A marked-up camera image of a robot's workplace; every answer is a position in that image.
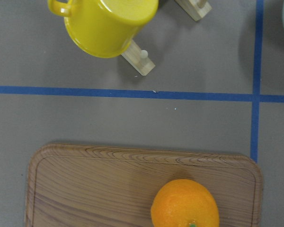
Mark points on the orange fruit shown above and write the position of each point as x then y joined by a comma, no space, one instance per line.
184,203

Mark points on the wooden drying rack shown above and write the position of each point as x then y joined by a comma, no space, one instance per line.
139,59

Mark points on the yellow mug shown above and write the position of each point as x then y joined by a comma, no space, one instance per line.
104,28

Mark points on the wooden cutting board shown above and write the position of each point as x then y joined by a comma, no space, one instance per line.
95,186

